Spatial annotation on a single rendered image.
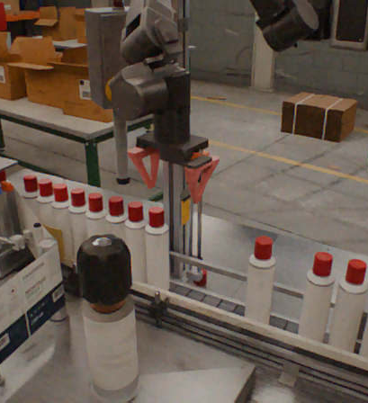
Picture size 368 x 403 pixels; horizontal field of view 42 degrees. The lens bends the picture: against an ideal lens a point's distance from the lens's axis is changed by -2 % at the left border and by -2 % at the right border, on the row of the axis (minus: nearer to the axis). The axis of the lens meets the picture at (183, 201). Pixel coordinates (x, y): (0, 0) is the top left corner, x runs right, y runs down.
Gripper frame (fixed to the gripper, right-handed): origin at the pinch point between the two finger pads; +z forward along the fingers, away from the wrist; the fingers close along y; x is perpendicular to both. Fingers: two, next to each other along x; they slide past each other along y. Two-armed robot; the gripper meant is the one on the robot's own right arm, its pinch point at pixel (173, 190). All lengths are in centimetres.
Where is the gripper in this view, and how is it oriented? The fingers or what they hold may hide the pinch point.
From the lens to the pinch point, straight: 80.1
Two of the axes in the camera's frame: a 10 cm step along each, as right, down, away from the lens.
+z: 0.1, 9.0, 4.4
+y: 7.9, 2.6, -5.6
